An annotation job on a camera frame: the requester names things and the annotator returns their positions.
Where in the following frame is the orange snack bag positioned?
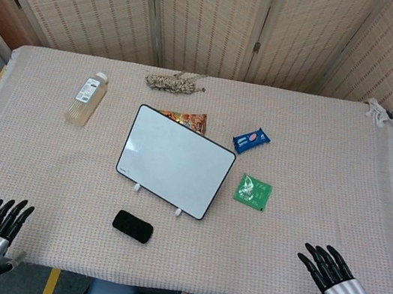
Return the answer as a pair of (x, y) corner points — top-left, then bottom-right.
(156, 106), (210, 137)

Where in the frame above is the clear bottle with white cap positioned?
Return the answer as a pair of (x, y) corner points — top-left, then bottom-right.
(63, 67), (112, 131)

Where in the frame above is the pink woven tablecloth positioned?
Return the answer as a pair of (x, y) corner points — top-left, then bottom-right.
(0, 31), (393, 294)

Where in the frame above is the green sachet packet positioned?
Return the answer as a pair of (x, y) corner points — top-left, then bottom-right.
(232, 171), (275, 213)

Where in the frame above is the black eraser block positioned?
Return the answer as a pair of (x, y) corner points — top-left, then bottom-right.
(109, 208), (157, 246)

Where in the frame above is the woven folding screen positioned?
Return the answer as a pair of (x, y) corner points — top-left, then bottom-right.
(0, 0), (393, 144)

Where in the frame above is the white board with black frame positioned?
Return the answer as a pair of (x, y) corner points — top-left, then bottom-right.
(109, 100), (244, 225)

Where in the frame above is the braided beige rope bundle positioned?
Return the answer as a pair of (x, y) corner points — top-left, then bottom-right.
(143, 64), (210, 101)

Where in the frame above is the blue cookie packet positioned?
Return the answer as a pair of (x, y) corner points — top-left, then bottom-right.
(230, 123), (273, 160)

